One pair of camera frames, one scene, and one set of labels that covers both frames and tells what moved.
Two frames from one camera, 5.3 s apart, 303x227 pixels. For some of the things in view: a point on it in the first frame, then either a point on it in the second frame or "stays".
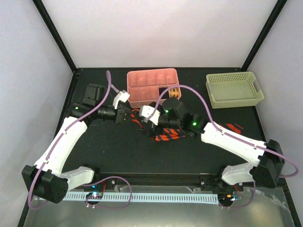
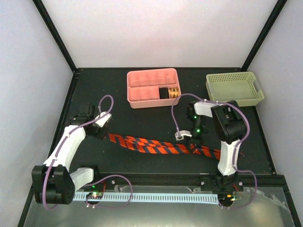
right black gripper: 151,129 -> 198,141
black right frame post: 264,34 stays
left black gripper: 120,117 -> 100,135
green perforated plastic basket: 232,90 stays
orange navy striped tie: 168,134 -> 152,145
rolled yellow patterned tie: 174,92 stays
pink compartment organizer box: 143,86 stays
